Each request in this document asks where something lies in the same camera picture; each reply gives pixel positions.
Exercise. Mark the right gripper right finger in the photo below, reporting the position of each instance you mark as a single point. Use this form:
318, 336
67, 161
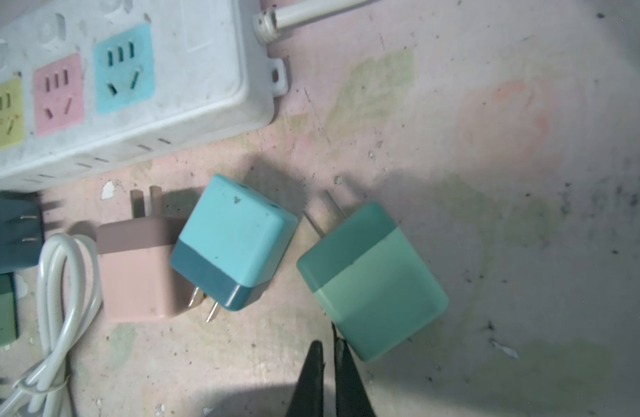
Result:
351, 397

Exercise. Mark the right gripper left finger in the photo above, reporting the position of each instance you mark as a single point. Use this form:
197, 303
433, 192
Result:
307, 398

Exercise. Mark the green plug adapter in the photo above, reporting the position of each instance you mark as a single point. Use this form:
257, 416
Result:
372, 283
8, 322

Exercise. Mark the teal plug adapter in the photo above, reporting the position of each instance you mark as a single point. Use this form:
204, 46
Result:
21, 235
232, 243

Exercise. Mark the pink plug adapter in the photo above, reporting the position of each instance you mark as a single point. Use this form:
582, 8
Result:
136, 275

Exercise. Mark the teal plug adapter top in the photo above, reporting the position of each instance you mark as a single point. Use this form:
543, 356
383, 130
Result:
21, 235

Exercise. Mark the white long power strip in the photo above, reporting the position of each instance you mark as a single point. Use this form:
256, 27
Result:
90, 86

